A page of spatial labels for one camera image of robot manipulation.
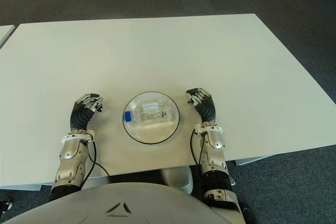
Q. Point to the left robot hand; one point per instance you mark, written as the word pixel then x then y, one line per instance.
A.
pixel 78 117

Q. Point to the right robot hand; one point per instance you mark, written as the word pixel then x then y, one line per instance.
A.
pixel 207 108

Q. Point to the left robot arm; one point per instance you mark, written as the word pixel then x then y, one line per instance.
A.
pixel 71 161

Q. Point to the black wheeled floor device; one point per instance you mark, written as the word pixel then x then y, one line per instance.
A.
pixel 5 205

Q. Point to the grey robot torso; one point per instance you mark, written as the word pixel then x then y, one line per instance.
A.
pixel 118 203

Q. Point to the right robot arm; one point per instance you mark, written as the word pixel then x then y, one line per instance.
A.
pixel 214 153

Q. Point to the white plate black rim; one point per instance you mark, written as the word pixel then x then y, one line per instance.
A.
pixel 149 134

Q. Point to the clear water bottle blue cap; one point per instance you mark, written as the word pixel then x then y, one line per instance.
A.
pixel 149 115

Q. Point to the white robot waist part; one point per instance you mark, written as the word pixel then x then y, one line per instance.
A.
pixel 178 179

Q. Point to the neighbouring white table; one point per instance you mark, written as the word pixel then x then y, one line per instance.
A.
pixel 5 31

